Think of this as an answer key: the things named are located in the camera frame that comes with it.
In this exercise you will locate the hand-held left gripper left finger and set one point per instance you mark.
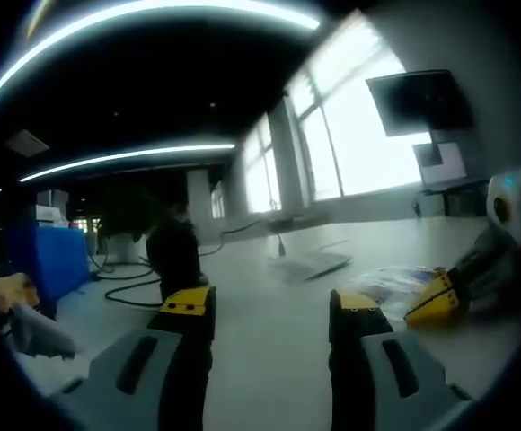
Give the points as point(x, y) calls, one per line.
point(139, 381)

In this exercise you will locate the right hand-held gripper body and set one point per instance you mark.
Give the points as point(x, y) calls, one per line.
point(516, 215)

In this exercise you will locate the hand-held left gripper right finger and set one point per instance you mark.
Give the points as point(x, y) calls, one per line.
point(373, 381)

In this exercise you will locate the white plastic sheet goods packet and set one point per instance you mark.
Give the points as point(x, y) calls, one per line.
point(391, 283)

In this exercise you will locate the white table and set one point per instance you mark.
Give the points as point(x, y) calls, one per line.
point(269, 332)

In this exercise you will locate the white power strip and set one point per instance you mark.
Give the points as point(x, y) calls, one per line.
point(314, 266)

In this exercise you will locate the black barcode scanner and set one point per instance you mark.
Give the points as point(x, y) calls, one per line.
point(175, 251)

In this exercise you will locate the blue plastic crate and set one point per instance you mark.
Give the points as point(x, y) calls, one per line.
point(54, 265)

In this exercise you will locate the cardboard box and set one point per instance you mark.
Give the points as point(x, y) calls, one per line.
point(18, 289)

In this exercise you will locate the potted green plant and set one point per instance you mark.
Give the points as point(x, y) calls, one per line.
point(123, 220)

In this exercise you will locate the large window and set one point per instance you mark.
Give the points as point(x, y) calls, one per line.
point(346, 134)

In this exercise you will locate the white boxes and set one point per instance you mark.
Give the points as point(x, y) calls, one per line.
point(51, 211)

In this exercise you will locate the long ceiling light strip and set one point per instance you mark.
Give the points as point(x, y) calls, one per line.
point(126, 157)
point(130, 22)

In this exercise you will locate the ceiling air vent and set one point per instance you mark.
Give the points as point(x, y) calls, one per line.
point(27, 143)

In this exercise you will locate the black wall-mounted monitor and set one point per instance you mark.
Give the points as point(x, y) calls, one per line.
point(422, 103)

